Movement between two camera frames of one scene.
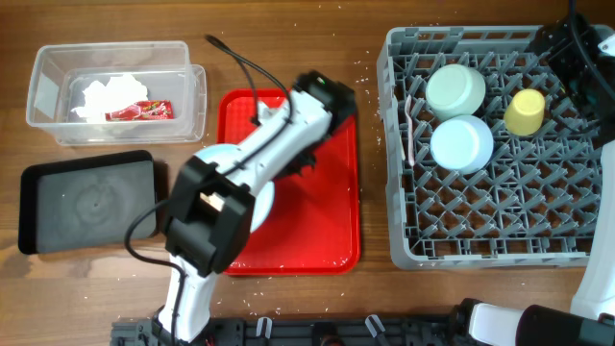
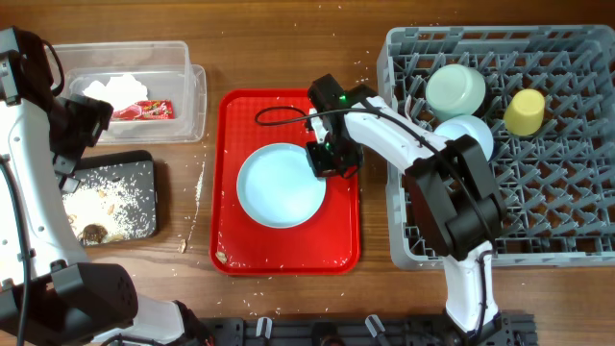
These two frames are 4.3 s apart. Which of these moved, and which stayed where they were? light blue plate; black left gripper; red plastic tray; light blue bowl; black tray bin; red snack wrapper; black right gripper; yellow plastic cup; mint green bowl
Moved: light blue plate; black right gripper; black left gripper
Stayed: red plastic tray; light blue bowl; mint green bowl; red snack wrapper; black tray bin; yellow plastic cup
